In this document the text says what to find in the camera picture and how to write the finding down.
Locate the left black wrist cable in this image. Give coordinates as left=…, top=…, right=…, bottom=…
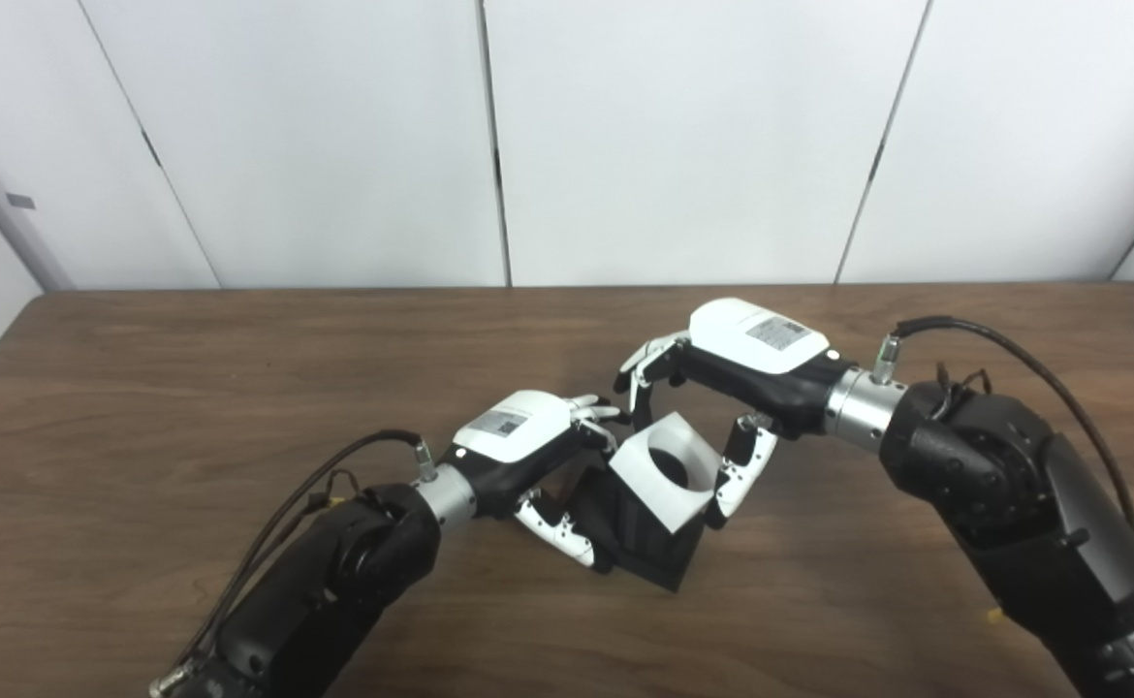
left=148, top=429, right=437, bottom=697

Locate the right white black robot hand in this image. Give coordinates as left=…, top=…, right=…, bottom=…
left=614, top=298, right=854, bottom=529

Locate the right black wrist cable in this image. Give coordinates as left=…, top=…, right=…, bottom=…
left=872, top=316, right=1134, bottom=534

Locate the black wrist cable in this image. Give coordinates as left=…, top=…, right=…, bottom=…
left=148, top=429, right=437, bottom=697
left=872, top=316, right=1134, bottom=534

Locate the black peg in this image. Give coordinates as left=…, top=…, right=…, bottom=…
left=533, top=456, right=709, bottom=593

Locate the white square piece with hole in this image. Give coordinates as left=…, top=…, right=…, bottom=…
left=609, top=412, right=723, bottom=535

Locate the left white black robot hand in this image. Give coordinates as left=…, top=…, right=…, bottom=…
left=436, top=391, right=626, bottom=569

